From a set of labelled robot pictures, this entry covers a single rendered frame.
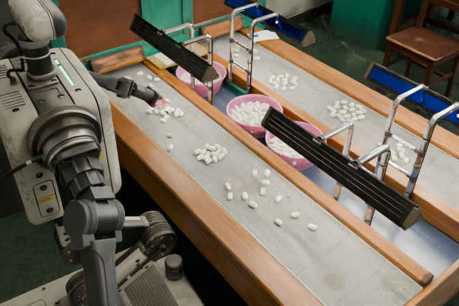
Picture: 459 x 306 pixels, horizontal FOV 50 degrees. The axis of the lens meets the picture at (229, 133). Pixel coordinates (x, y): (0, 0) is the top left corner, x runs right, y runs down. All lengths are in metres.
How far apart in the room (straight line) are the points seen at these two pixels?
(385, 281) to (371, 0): 3.27
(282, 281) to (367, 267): 0.30
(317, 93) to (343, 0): 2.36
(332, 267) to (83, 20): 1.63
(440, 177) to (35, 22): 1.66
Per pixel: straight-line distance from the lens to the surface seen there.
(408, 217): 1.47
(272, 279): 1.64
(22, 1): 1.22
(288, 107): 2.37
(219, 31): 2.94
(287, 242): 1.77
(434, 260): 1.95
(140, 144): 2.14
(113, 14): 2.61
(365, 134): 2.32
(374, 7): 4.64
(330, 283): 1.69
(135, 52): 2.68
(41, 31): 1.14
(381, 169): 1.70
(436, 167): 2.24
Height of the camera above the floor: 2.07
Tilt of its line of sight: 37 degrees down
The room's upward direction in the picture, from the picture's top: 2 degrees clockwise
